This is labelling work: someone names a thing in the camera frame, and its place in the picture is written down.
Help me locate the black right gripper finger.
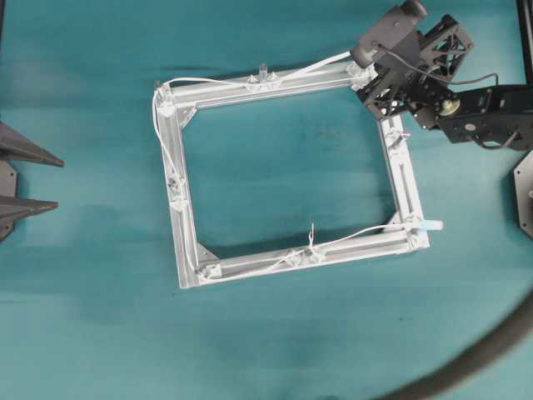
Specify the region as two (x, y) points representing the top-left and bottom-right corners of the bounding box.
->
(356, 72), (408, 121)
(419, 14), (474, 79)

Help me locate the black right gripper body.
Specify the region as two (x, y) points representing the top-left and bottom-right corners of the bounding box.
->
(385, 49), (461, 129)

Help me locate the white thin cable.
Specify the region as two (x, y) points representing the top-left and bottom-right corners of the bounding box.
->
(152, 49), (445, 276)

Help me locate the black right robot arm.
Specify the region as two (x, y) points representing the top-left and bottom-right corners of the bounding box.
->
(351, 6), (532, 151)

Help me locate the black wrist camera on gripper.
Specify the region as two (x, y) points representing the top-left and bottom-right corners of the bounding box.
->
(350, 1), (427, 73)

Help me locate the black vertical frame post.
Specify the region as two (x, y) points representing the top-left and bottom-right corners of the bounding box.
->
(516, 0), (533, 84)

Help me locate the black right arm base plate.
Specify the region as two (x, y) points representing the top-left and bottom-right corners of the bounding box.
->
(513, 152), (533, 238)

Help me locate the aluminium rectangular pin frame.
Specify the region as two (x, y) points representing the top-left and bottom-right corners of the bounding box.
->
(151, 61), (441, 289)

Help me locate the black corrugated hose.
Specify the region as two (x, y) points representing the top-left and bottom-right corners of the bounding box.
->
(385, 287), (533, 400)

